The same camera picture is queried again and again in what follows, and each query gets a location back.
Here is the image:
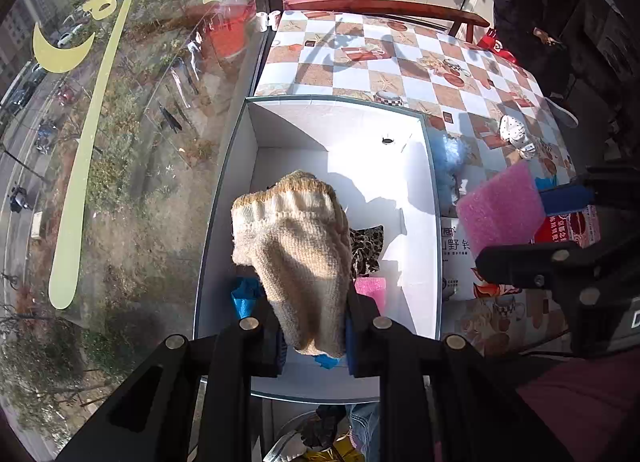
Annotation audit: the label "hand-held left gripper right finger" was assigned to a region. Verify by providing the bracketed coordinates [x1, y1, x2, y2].
[345, 289, 576, 462]

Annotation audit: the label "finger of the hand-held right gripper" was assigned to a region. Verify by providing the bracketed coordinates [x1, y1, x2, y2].
[475, 242, 603, 303]
[540, 167, 640, 217]

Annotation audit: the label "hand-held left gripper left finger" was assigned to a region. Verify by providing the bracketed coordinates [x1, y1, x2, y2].
[55, 312, 286, 462]

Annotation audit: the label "white cardboard box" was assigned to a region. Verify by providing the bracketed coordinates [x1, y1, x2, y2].
[192, 96, 443, 403]

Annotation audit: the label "red plastic stool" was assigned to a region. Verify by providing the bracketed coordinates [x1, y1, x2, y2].
[475, 26, 518, 62]

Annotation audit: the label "red and pink carton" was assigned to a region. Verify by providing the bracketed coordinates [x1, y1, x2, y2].
[532, 204, 601, 249]

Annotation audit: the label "yellow plastic bag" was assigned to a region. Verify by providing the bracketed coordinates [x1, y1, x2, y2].
[305, 434, 366, 462]

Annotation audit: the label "person's legs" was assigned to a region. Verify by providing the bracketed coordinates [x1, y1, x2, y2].
[347, 342, 640, 462]

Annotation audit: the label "wooden bench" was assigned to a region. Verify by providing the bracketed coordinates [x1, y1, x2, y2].
[284, 0, 491, 38]

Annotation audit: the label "floral tissue pack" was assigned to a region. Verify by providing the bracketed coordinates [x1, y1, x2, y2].
[440, 216, 506, 300]

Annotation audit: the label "leopard print cloth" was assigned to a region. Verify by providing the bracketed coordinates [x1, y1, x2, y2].
[348, 225, 385, 279]

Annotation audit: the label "pink sponge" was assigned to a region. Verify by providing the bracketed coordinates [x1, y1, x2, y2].
[354, 277, 387, 315]
[456, 160, 547, 255]

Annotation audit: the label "checked tablecloth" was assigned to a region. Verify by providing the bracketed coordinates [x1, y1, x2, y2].
[254, 9, 578, 358]

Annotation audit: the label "white polka dot sock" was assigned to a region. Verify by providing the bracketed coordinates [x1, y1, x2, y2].
[498, 114, 536, 160]

